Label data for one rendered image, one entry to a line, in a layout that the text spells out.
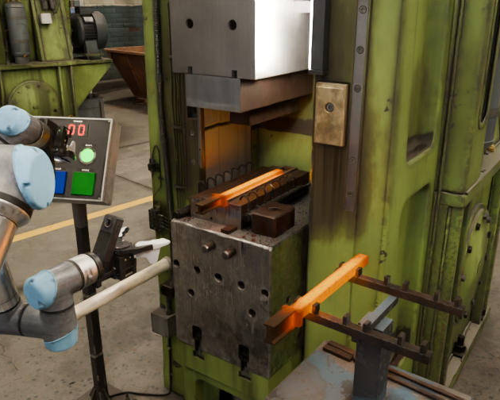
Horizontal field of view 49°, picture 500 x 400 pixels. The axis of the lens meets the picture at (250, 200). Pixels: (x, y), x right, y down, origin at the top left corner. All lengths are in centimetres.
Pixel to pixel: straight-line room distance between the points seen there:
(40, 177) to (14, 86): 525
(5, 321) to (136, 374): 132
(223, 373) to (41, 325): 76
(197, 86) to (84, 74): 520
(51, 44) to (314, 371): 544
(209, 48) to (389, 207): 67
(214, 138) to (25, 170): 98
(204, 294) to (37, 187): 85
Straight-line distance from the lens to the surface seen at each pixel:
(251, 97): 159
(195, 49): 162
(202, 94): 163
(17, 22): 625
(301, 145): 203
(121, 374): 262
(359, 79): 152
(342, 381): 145
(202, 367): 195
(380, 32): 149
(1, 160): 106
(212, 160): 191
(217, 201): 165
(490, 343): 299
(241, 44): 152
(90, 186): 184
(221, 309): 175
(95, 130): 189
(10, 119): 148
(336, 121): 154
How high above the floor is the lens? 157
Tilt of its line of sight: 20 degrees down
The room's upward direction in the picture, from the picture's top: straight up
